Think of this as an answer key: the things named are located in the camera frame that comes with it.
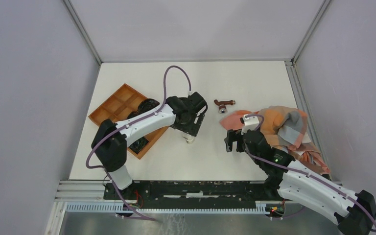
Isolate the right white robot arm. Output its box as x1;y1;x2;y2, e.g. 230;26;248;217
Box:
224;130;376;235

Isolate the brown water faucet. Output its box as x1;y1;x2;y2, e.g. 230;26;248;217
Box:
214;99;236;114

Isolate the aluminium frame rail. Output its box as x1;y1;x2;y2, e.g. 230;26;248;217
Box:
45;180;348;235

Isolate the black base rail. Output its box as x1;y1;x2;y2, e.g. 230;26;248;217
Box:
103;180;284;209

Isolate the purple cable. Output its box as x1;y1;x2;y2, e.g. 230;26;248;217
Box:
86;65;192;222
244;113;376;233

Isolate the black cable coil lower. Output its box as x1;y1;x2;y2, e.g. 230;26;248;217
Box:
130;136;150;153

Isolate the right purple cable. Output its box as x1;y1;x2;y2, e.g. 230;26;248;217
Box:
244;113;376;233

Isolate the orange grey checkered cloth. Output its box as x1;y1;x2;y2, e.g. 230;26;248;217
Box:
219;105;331;176

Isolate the black cable coil upper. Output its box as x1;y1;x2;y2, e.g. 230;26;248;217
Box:
137;98;161;114

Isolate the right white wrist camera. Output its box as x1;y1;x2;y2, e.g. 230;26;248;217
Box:
240;114;261;135

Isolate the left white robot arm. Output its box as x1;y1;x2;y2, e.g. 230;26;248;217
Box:
89;92;208;199

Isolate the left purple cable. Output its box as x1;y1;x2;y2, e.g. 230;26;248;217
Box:
86;65;192;222

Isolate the orange compartment tray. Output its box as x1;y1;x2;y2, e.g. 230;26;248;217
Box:
88;84;168;160

